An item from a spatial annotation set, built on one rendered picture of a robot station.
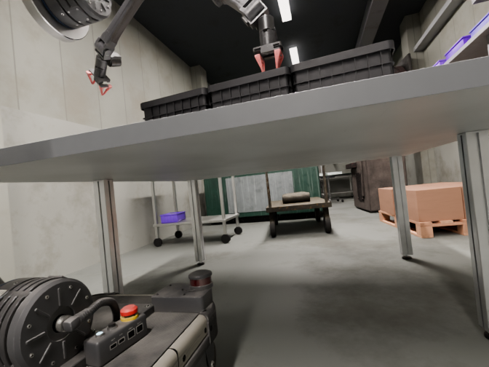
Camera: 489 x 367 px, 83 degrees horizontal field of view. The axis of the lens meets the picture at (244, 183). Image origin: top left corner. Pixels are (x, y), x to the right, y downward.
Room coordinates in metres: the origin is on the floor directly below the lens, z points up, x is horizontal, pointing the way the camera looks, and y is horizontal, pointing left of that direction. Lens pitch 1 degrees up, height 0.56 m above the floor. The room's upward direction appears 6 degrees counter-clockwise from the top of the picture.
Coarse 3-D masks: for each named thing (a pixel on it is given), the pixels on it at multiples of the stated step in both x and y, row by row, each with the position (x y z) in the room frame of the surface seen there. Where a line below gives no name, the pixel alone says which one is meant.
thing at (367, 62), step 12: (348, 60) 0.81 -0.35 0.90; (360, 60) 0.80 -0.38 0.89; (372, 60) 0.79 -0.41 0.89; (384, 60) 0.78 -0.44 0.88; (300, 72) 0.86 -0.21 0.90; (312, 72) 0.85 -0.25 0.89; (324, 72) 0.84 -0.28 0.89; (336, 72) 0.83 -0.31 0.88; (348, 72) 0.81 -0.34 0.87; (360, 72) 0.80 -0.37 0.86; (372, 72) 0.79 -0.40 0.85; (384, 72) 0.78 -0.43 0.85; (300, 84) 0.87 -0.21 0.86; (312, 84) 0.85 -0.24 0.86; (324, 84) 0.84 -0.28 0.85
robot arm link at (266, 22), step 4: (264, 16) 0.95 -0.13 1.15; (268, 16) 0.95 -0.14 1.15; (272, 16) 0.96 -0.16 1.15; (260, 20) 0.96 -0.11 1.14; (264, 20) 0.95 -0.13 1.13; (268, 20) 0.95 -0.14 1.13; (272, 20) 0.96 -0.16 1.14; (260, 24) 0.97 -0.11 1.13; (264, 24) 0.96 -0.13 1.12; (268, 24) 0.95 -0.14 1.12; (272, 24) 0.96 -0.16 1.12; (260, 28) 0.97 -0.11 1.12; (264, 28) 0.96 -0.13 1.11; (268, 28) 0.96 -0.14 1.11; (272, 28) 0.96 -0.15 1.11; (260, 32) 0.97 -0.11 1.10
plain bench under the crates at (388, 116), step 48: (288, 96) 0.44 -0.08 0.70; (336, 96) 0.42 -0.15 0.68; (384, 96) 0.40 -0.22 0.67; (432, 96) 0.39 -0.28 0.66; (480, 96) 0.42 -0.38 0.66; (48, 144) 0.57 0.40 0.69; (96, 144) 0.54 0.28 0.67; (144, 144) 0.53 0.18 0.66; (192, 144) 0.58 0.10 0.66; (240, 144) 0.65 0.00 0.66; (288, 144) 0.73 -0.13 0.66; (336, 144) 0.84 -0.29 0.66; (384, 144) 0.98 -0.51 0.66; (432, 144) 1.19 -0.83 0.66; (480, 144) 0.85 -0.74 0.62; (96, 192) 1.24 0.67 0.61; (192, 192) 2.13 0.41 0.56; (480, 192) 0.85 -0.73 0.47; (480, 240) 0.86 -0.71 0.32; (480, 288) 0.88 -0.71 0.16
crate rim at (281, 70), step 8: (264, 72) 0.89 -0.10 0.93; (272, 72) 0.88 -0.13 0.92; (280, 72) 0.87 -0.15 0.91; (288, 72) 0.87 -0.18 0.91; (232, 80) 0.93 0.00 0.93; (240, 80) 0.92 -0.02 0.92; (248, 80) 0.91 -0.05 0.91; (256, 80) 0.90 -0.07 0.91; (208, 88) 0.97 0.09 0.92; (216, 88) 0.95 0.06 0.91; (224, 88) 0.94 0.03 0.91
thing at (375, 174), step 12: (408, 60) 3.95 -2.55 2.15; (396, 72) 4.09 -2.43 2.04; (348, 168) 4.78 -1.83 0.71; (360, 168) 4.17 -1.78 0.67; (372, 168) 3.97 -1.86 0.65; (384, 168) 3.95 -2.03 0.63; (360, 180) 4.29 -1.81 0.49; (372, 180) 3.98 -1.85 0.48; (384, 180) 3.96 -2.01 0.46; (360, 192) 4.37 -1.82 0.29; (372, 192) 3.99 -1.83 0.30; (360, 204) 4.49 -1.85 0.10; (372, 204) 4.00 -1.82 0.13
